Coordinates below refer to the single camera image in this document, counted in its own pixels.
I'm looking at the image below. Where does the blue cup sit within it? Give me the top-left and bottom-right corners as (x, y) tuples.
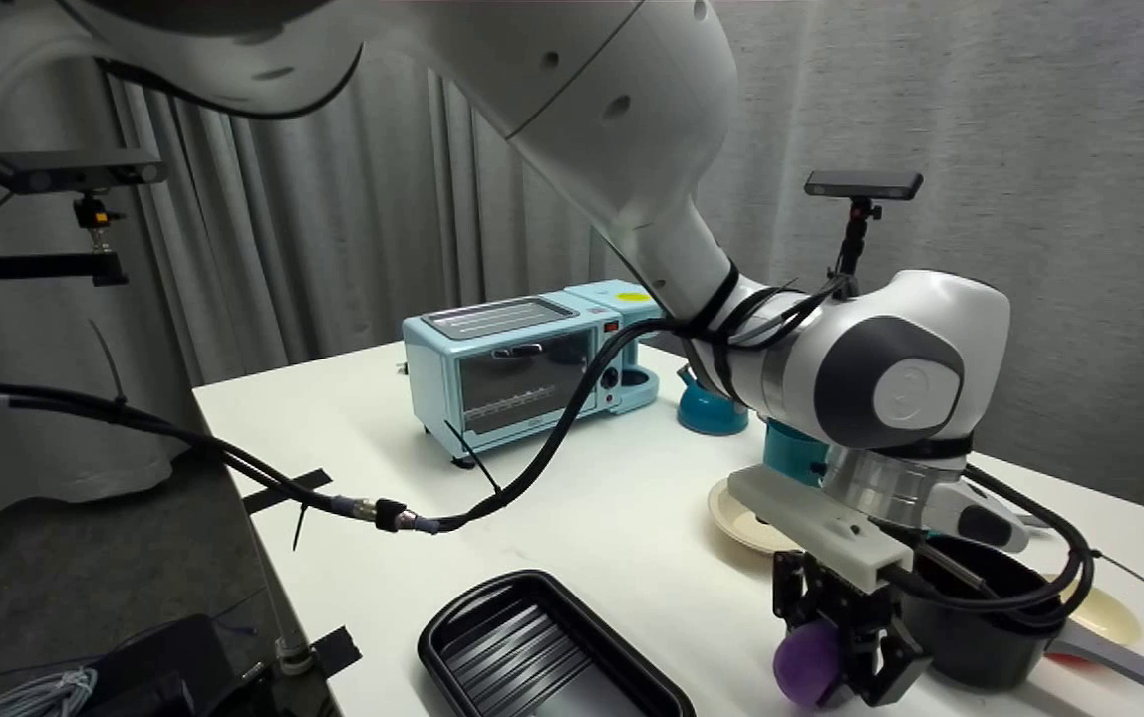
(674, 361), (753, 439)

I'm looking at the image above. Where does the clear plastic bag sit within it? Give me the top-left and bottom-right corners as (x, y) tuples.
(0, 659), (105, 717)

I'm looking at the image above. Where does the teal cup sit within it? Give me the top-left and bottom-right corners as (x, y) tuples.
(761, 418), (842, 491)

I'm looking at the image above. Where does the cream plate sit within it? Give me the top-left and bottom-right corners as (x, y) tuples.
(1066, 581), (1144, 653)

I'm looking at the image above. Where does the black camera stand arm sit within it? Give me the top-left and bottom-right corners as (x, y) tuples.
(0, 191), (133, 290)

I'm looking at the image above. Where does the black camera bar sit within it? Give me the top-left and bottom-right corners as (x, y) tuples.
(0, 148), (166, 193)
(800, 168), (923, 208)

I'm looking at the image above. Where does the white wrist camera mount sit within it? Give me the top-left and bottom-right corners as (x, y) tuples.
(724, 462), (921, 594)

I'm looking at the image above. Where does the black pot grey handle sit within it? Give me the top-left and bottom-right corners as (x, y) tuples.
(892, 533), (1144, 706)

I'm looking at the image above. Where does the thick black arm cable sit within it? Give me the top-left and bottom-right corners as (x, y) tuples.
(0, 309), (680, 537)

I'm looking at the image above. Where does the black tape piece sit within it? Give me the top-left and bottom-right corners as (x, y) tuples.
(243, 464), (333, 516)
(308, 625), (363, 681)

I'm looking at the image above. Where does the black camera stand post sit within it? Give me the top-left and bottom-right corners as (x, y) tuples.
(824, 193), (880, 297)

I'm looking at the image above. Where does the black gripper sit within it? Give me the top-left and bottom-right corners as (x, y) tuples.
(769, 549), (934, 710)

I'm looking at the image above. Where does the black flat object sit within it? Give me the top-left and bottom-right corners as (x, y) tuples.
(62, 609), (247, 717)

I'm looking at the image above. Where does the black plastic tray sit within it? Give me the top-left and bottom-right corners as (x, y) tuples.
(415, 566), (700, 717)

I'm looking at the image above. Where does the purple plum plush toy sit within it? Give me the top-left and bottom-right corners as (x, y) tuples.
(769, 616), (848, 711)

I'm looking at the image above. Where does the light blue toaster oven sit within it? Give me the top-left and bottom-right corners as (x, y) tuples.
(397, 276), (670, 471)

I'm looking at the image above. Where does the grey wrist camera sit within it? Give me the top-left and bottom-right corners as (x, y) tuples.
(951, 475), (1040, 552)

